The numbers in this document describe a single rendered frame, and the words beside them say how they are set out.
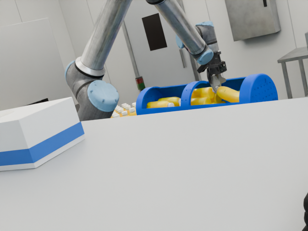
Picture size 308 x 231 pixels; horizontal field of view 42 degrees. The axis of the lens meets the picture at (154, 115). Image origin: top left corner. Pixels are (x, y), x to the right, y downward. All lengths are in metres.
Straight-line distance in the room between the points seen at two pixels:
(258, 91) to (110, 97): 0.77
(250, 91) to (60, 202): 1.70
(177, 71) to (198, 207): 6.16
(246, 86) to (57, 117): 1.54
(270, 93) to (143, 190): 1.86
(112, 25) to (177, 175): 1.41
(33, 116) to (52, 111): 0.04
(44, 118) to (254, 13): 5.04
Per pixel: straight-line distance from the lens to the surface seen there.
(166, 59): 6.54
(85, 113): 1.83
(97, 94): 1.77
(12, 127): 0.60
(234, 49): 5.97
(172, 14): 1.72
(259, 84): 2.13
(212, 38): 2.16
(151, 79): 6.80
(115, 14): 1.75
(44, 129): 0.62
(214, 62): 2.18
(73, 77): 1.92
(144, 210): 0.35
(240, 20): 5.63
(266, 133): 0.47
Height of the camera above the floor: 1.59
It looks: 12 degrees down
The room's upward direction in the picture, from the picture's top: 15 degrees counter-clockwise
